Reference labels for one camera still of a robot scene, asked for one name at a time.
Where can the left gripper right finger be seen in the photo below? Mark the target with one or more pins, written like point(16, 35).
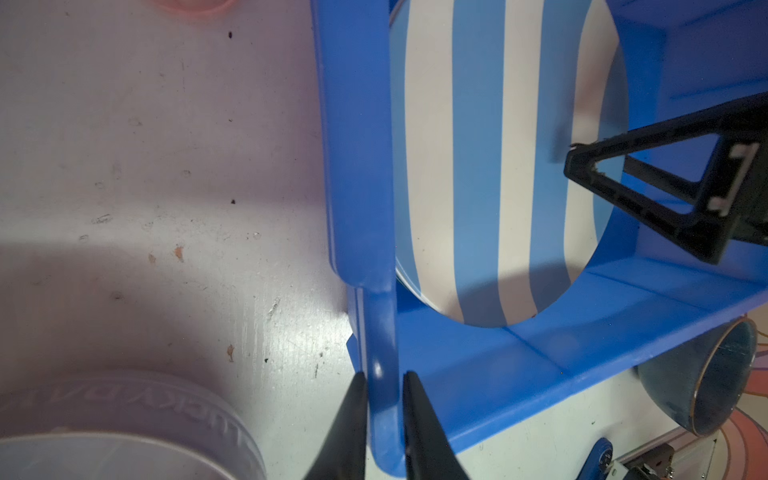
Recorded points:
point(427, 450)

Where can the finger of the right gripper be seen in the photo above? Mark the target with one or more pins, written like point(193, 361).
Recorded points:
point(729, 201)

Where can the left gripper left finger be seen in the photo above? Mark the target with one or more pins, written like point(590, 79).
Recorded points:
point(343, 454)

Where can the dark blue bowl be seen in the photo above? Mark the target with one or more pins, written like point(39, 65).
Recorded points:
point(699, 383)

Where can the lilac bowl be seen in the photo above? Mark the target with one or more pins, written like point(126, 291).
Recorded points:
point(123, 424)

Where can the blue plastic bin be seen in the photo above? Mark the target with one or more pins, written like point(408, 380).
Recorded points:
point(633, 297)

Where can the blue black handheld tool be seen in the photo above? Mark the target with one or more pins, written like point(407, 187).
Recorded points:
point(598, 462)

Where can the pink plastic cup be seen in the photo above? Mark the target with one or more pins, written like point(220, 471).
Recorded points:
point(194, 7)

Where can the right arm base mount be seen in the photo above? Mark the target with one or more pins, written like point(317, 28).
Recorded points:
point(654, 464)

